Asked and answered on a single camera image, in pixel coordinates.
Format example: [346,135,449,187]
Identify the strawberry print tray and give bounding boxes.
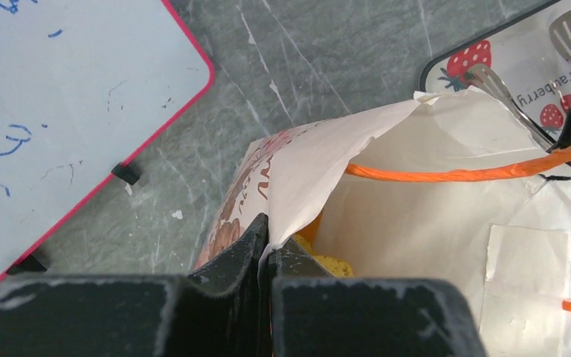
[419,1,571,138]

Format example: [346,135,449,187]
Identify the paper bag with orange handles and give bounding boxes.
[196,89,571,356]

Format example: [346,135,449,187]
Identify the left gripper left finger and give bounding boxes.
[0,213,270,356]

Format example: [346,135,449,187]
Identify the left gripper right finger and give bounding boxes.
[268,246,486,356]

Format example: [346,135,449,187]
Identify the metal serving tongs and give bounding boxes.
[464,10,571,152]

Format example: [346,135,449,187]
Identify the red framed whiteboard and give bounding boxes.
[0,1,215,279]

